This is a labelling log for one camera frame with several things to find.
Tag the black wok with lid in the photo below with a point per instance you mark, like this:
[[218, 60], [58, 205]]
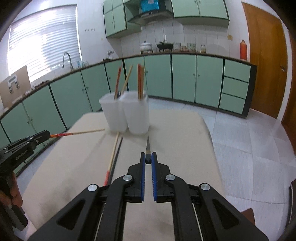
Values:
[[165, 47]]

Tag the green lower kitchen cabinets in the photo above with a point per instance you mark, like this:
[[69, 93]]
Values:
[[214, 82]]

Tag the plain bamboo chopstick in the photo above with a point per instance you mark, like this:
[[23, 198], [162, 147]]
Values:
[[126, 80]]

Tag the bamboo chopstick orange red end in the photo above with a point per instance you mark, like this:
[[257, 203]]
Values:
[[74, 133]]

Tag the wooden door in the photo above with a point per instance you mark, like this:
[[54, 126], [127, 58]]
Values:
[[268, 51]]

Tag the chrome kitchen faucet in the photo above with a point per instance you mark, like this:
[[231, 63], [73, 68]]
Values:
[[67, 59]]

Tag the left hand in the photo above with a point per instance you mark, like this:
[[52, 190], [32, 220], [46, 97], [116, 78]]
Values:
[[15, 197]]

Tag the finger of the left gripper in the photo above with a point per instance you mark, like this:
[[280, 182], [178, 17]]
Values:
[[34, 138]]

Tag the orange thermos bottle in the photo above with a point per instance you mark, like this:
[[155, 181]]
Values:
[[243, 50]]

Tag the white window blinds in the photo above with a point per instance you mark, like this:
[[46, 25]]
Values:
[[40, 39]]

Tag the white double utensil holder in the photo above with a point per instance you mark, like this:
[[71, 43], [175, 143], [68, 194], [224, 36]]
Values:
[[128, 112]]

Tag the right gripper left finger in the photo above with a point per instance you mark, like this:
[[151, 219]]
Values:
[[97, 213]]

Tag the white cooking pot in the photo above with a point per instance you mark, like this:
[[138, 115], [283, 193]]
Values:
[[146, 47]]

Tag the black range hood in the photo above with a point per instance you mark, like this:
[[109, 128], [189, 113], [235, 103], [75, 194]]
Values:
[[151, 17]]

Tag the blue box above hood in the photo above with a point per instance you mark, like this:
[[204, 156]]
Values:
[[149, 5]]

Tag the glass jar with lid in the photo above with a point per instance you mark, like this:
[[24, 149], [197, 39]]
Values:
[[203, 49]]

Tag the black chopstick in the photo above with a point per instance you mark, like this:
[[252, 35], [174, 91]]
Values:
[[115, 160], [148, 159]]

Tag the bamboo chopstick floral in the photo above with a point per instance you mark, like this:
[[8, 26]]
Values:
[[142, 82]]

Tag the bamboo chopstick red floral end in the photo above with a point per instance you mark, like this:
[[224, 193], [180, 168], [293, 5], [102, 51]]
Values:
[[117, 83]]

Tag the bamboo chopstick red handle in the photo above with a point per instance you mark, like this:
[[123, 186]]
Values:
[[111, 160]]

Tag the cardboard box with label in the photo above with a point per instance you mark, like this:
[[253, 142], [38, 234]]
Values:
[[15, 86]]

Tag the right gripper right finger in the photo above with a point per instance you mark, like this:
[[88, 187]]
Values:
[[199, 212]]

